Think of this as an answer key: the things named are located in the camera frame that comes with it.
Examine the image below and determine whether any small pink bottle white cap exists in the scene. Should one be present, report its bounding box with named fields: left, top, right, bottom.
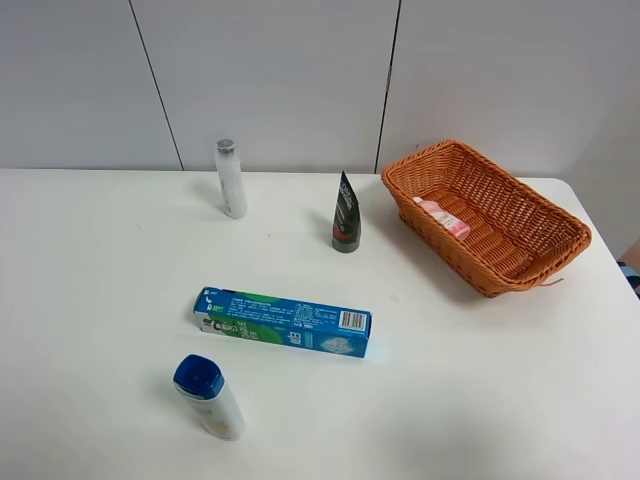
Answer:
left=413, top=197, right=471, bottom=241

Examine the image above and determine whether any blue green toothpaste box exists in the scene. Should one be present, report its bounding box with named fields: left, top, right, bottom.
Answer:
left=193, top=287, right=372, bottom=358

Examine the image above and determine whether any brown wicker basket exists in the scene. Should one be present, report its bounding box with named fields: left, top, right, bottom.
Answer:
left=381, top=139, right=592, bottom=298

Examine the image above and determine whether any teal black object at edge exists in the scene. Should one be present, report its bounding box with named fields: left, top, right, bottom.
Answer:
left=617, top=261, right=640, bottom=298

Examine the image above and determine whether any black upright cosmetic tube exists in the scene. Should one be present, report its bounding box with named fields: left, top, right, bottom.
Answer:
left=332, top=172, right=361, bottom=253

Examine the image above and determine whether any white bottle silver cap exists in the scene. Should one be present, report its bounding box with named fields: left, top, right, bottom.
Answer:
left=215, top=139, right=247, bottom=219

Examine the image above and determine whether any white bottle blue cap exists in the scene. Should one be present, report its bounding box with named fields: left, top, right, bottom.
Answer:
left=173, top=354, right=245, bottom=440

